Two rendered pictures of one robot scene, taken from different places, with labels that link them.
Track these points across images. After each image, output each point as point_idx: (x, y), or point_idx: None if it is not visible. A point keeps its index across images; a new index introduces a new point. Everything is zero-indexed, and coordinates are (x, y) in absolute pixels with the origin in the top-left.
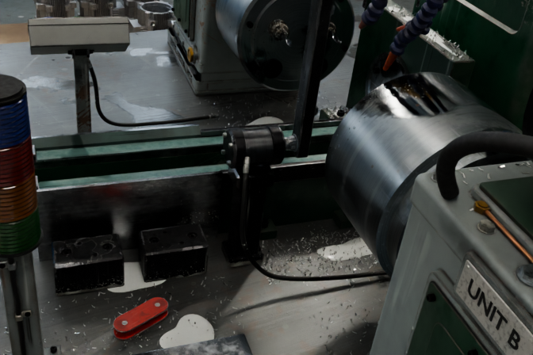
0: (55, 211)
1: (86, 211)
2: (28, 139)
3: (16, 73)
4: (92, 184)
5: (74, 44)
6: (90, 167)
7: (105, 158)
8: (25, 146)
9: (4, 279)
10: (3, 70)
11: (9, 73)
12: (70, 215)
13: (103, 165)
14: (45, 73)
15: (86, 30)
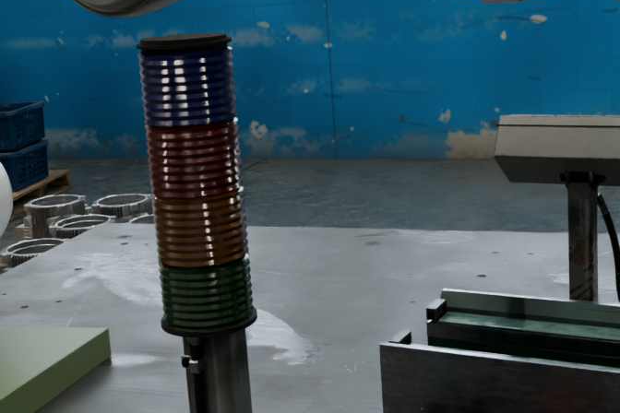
0: (414, 391)
1: (465, 406)
2: (215, 125)
3: (561, 265)
4: (478, 353)
5: (561, 157)
6: (524, 354)
7: (551, 340)
8: (208, 135)
9: (190, 392)
10: (545, 261)
11: (552, 265)
12: (437, 407)
13: (546, 354)
14: (606, 270)
15: (587, 135)
